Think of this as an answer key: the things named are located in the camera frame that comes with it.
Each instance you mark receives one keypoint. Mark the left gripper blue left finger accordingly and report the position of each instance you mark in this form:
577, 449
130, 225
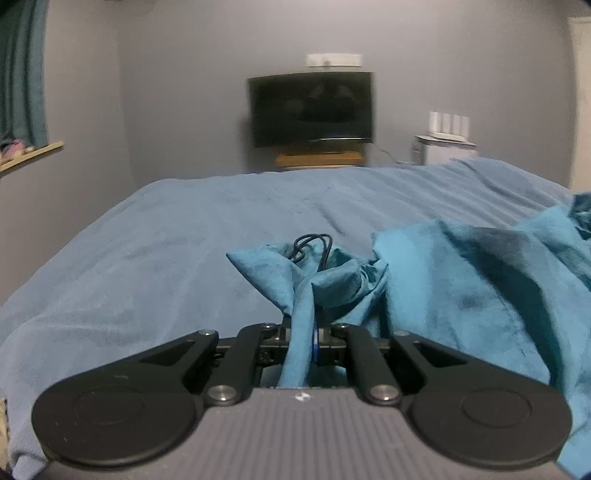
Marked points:
283, 335

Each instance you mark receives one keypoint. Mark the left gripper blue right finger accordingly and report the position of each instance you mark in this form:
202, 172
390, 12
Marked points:
321, 345

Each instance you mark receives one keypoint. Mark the teal jacket garment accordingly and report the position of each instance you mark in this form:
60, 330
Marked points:
517, 297

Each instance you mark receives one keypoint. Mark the blue bed blanket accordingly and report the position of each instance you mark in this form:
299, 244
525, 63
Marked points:
155, 267

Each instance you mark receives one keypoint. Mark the wooden tv stand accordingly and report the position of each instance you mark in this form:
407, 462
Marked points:
320, 160

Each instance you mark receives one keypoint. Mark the black television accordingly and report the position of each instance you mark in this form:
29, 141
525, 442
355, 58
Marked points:
309, 108

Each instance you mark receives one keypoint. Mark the white cabinet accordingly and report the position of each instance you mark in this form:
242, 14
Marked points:
428, 150

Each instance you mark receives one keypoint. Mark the white box above television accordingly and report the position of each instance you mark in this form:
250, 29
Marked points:
334, 60

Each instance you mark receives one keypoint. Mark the wooden window sill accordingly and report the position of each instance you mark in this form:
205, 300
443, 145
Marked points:
24, 157

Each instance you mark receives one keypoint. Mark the items on window sill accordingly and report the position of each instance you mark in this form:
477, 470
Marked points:
13, 148

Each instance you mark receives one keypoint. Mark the teal curtain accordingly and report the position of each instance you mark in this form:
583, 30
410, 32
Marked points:
23, 27

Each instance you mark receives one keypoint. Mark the white door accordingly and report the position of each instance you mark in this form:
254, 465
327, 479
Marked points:
580, 36

